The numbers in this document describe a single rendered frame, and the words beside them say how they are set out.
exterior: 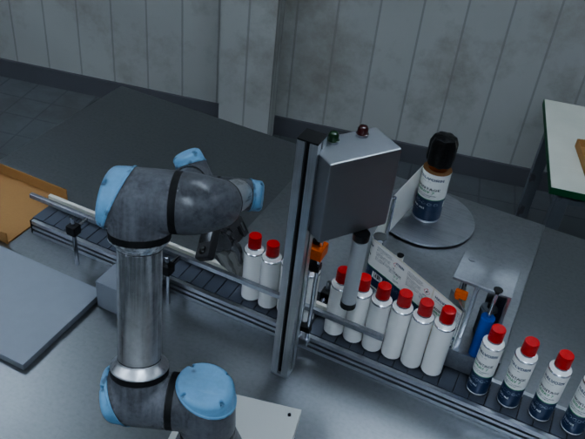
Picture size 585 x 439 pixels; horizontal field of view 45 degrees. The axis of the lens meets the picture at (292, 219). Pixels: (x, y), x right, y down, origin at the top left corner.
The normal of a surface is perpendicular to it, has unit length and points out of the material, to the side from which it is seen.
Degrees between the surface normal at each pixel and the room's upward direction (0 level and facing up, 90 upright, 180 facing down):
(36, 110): 0
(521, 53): 90
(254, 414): 3
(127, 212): 74
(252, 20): 90
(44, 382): 0
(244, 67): 90
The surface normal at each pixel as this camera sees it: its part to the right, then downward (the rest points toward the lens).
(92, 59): -0.25, 0.57
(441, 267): 0.10, -0.79
